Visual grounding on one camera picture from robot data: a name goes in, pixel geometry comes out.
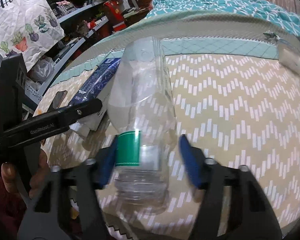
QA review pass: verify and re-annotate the teal patterned blanket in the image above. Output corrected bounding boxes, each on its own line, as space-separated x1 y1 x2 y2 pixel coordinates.
147 0 300 39

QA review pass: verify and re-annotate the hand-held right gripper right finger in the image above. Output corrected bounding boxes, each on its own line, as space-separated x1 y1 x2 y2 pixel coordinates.
179 134 283 240

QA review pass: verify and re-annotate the clear plastic bottle green label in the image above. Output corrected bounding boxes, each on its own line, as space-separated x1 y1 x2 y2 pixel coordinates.
107 36 178 214

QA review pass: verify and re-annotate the person's left hand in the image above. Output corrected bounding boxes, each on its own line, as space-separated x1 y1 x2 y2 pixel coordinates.
1 149 50 200

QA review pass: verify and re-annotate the grey plastic bag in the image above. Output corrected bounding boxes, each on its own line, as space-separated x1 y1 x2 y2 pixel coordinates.
27 57 54 83

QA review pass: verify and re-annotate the blue printed box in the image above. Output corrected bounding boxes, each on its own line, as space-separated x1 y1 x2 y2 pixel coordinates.
67 57 123 138

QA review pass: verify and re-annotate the red bag with grey stripe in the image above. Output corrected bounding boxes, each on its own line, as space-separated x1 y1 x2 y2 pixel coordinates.
104 1 127 32

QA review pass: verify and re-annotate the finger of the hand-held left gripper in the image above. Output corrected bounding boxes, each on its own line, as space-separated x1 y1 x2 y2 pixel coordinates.
56 99 103 128

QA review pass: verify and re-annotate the grey metal shelf rack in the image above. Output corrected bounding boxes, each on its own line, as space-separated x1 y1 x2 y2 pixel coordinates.
0 0 110 110

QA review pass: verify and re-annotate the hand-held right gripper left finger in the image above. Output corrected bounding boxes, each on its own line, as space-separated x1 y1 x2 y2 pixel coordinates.
17 136 118 240

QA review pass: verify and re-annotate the dark phone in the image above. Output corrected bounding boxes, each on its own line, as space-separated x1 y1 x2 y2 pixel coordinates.
52 91 68 110

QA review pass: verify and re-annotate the white cactus print tote bag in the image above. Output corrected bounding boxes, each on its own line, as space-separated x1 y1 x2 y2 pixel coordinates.
0 0 65 67

